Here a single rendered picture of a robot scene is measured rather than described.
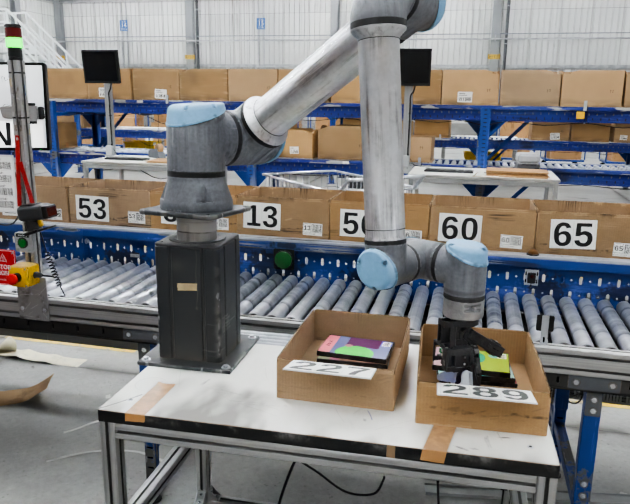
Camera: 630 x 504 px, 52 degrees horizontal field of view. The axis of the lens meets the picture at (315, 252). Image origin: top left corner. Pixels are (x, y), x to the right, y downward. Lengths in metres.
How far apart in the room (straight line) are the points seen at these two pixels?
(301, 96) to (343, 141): 5.26
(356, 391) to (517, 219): 1.22
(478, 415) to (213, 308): 0.71
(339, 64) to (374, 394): 0.77
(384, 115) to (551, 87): 5.74
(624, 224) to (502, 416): 1.26
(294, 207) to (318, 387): 1.21
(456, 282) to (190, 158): 0.72
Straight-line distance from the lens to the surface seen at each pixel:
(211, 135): 1.67
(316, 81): 1.62
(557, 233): 2.56
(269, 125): 1.73
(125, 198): 2.91
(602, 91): 7.11
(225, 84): 7.53
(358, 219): 2.57
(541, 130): 11.22
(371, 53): 1.37
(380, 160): 1.35
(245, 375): 1.71
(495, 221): 2.53
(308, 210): 2.61
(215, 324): 1.72
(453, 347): 1.49
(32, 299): 2.50
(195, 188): 1.67
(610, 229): 2.58
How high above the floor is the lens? 1.45
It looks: 14 degrees down
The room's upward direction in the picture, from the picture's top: 1 degrees clockwise
